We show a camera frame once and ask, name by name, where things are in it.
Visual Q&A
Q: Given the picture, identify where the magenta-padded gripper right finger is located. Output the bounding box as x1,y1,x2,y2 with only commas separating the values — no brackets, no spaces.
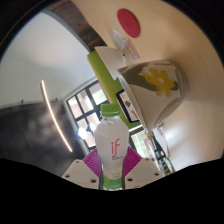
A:
123,146,165,190

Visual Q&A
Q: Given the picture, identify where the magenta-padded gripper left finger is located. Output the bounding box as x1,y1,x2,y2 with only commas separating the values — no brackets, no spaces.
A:
61,148,103,190

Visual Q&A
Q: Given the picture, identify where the green-capped clear drink bottle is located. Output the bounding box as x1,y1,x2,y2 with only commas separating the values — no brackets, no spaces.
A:
93,103,130,191

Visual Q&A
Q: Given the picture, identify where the group of dark pendant lamps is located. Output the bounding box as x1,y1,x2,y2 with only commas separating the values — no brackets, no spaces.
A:
77,122,98,141

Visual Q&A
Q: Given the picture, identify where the long curved ceiling light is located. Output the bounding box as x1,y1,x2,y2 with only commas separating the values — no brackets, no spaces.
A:
39,79,74,153

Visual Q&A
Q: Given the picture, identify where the large dark-framed grid window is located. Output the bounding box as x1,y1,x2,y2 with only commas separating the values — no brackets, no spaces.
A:
63,79,174,174

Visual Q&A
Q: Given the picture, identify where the white patterned cup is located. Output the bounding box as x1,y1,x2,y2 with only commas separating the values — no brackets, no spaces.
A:
117,59,189,133

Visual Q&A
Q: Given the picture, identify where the green upholstered bench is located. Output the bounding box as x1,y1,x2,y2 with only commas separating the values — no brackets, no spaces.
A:
87,49,142,129

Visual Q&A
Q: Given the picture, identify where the white bowl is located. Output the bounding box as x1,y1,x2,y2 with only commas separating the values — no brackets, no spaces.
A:
94,45,127,81

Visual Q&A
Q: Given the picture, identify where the colourful printed sheet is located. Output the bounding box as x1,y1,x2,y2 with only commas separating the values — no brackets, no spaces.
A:
123,38,141,61

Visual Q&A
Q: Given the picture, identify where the white phone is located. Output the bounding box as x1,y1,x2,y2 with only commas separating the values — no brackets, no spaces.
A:
112,28,126,51

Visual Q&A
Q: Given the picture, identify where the flat round red coaster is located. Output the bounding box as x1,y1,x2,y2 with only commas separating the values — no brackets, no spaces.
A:
116,8,141,39

